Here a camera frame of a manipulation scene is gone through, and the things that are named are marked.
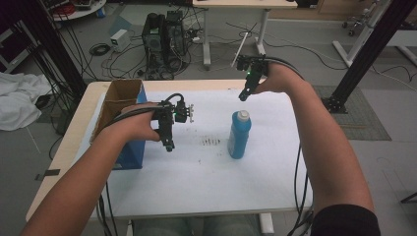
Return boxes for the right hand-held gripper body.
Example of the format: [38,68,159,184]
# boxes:
[235,53,270,83]

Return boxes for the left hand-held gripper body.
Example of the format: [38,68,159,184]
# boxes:
[153,98,195,128]

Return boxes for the blue bottle with white cap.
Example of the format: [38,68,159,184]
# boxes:
[226,109,253,161]

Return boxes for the blue cardboard box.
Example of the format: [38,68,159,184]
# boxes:
[89,78,148,171]

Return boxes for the person's right hand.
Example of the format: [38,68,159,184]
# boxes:
[254,62,301,95]

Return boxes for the person's left hand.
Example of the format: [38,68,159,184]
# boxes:
[121,101,162,144]

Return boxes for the white thin stick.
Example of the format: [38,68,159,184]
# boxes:
[230,31,249,69]

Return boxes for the white table cover sheet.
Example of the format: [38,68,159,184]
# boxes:
[73,89,315,219]

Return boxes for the desk with white legs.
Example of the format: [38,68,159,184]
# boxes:
[191,0,299,72]

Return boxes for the black computer tower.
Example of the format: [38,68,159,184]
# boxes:
[141,10,189,81]

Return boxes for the small white box device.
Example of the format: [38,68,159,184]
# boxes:
[109,29,132,53]

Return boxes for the person's legs in jeans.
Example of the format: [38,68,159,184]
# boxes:
[132,214,263,236]

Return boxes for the office chair wheel base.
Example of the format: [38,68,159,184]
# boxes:
[340,12,372,37]

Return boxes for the grey floor mat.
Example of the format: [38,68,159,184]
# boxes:
[311,85,393,143]

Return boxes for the strip of black tape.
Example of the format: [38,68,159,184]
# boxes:
[33,168,62,182]

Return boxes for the white table leg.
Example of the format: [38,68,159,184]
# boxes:
[258,212,275,236]

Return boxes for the round white table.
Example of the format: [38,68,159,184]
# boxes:
[48,0,108,23]

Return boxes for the white crumpled cloth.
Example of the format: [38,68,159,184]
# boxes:
[0,71,54,133]

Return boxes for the person's black sleeve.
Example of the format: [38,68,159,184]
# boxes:
[309,204,382,236]

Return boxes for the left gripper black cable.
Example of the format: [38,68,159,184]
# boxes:
[95,92,185,236]

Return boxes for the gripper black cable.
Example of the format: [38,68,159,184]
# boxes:
[95,92,185,236]
[264,56,315,236]

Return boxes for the coiled black cable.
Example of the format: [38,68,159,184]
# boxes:
[89,41,112,57]

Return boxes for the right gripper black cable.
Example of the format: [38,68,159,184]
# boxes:
[264,56,315,236]

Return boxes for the white metal frame stand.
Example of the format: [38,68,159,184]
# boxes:
[331,0,417,69]

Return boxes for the black metal stand post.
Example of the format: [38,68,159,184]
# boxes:
[322,0,417,115]
[19,0,89,101]

